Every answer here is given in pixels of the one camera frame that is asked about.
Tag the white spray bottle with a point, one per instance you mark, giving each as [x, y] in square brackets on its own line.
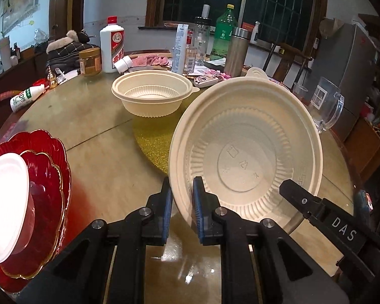
[255, 33]

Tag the small gold perfume bottle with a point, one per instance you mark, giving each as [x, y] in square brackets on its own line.
[52, 80]

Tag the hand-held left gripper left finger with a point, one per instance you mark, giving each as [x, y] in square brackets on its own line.
[167, 215]

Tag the clear bottle black lid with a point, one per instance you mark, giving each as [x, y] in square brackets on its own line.
[202, 41]

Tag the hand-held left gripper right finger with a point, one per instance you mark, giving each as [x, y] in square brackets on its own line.
[199, 215]

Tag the small pink tray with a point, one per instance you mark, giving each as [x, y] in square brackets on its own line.
[171, 25]

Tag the dark window wooden frame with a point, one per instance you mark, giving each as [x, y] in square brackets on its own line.
[153, 0]

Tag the white liquor bottle red cap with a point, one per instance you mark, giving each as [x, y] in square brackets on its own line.
[110, 47]

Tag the brown jar gold lid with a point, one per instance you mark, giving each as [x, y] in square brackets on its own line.
[90, 63]

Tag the white bottle green label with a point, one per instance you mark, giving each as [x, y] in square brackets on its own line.
[27, 98]

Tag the small clear glass cup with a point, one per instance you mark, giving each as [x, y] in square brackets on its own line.
[300, 92]

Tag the white tumbler with straw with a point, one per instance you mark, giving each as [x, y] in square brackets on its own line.
[3, 53]

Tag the red scalloped bowl gold print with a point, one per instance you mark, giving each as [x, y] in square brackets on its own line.
[41, 139]

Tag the white foam bowl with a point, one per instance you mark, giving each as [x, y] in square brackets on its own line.
[6, 209]

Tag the grey refrigerator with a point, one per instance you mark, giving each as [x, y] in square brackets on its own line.
[342, 63]

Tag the pink cloth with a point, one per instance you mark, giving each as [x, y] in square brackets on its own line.
[150, 60]

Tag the wooden chair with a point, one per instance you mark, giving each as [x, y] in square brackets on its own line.
[288, 60]

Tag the white roll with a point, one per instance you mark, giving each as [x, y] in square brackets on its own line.
[205, 11]

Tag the beige plastic bowl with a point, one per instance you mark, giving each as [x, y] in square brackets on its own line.
[240, 133]
[152, 101]

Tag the tall white blue box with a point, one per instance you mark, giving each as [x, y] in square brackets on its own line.
[179, 50]

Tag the red patterned packet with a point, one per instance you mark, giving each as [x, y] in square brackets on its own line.
[366, 201]

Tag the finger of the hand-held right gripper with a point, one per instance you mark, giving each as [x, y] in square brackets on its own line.
[299, 198]

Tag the white paper sheets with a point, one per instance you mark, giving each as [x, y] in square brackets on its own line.
[71, 76]

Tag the framed wall painting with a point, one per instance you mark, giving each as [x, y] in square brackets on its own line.
[19, 3]

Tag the small white plastic bottle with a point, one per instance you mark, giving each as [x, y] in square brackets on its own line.
[123, 64]

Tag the black quilted jacket fur collar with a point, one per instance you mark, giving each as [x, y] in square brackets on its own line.
[69, 52]

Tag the dark wooden sideboard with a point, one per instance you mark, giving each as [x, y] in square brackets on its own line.
[25, 63]

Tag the clear glass mug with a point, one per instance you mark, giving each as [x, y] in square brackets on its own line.
[326, 101]

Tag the red box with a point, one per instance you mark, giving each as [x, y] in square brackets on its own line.
[247, 27]

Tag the stainless steel thermos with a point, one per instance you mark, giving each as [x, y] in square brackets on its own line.
[236, 53]

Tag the green plastic bottle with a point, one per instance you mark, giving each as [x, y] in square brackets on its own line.
[223, 34]

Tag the small clear glass bottle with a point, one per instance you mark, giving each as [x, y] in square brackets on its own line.
[191, 58]

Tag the gold glitter turntable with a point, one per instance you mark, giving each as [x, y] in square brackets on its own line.
[152, 145]

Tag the car key fob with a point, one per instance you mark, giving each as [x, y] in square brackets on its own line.
[205, 81]

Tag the red scalloped plate white sticker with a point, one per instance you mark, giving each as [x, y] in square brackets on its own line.
[47, 202]

